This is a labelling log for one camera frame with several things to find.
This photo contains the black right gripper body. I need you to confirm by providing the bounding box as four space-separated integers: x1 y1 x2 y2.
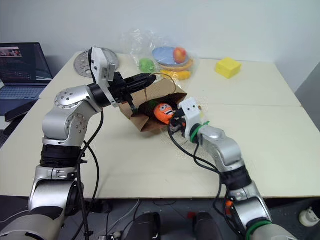
167 117 188 137

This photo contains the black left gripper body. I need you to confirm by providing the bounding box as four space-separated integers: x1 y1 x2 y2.
108 71 135 105

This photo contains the orange plush toy with face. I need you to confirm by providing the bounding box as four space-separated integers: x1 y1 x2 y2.
153 102 176 125

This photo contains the brown paper bag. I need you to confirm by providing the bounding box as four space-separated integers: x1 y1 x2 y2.
117 71 188 133

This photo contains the clear plastic bag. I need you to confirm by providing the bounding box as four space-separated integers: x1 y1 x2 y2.
120 28 200 81

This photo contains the green toy fruit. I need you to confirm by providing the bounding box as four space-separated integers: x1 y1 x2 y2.
138 57 156 74

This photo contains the blue plate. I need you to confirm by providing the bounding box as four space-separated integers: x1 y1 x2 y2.
152 47 190 67

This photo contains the round grey metal disc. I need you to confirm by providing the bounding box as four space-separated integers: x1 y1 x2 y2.
73 48 119 78

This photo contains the red yellow toy peach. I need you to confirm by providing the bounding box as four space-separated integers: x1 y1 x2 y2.
172 47 188 64

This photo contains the orange plate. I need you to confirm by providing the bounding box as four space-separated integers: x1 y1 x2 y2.
157 58 195 71

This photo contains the yellow cheese block toy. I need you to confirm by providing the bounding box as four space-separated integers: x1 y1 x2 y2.
215 56 243 80

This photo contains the open dark laptop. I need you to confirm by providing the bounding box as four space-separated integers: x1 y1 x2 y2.
0 42 54 117

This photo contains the black flat device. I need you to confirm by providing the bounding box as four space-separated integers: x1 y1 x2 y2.
4 99 39 123

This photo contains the dark rounded shape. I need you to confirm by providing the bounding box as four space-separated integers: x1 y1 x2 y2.
129 211 162 240
193 211 224 240

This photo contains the white round socket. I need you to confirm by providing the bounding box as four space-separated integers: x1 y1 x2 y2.
298 206 320 226

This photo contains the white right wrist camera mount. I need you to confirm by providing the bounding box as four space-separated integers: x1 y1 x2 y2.
178 97 205 139

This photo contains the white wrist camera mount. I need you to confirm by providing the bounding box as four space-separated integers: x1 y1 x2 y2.
178 97 205 139
88 46 120 109

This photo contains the green cable tie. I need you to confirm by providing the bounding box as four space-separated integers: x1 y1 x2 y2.
188 120 211 144

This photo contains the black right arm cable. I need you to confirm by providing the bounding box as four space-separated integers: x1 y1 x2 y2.
167 127 241 237

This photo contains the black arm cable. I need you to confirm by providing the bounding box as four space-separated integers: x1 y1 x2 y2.
74 109 105 240
167 127 241 237

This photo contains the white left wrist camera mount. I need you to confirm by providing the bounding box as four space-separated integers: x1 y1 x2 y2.
88 46 120 109

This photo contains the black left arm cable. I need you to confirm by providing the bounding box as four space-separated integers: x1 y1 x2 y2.
74 109 105 240

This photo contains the white cable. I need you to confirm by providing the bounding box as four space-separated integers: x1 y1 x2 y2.
116 199 141 234

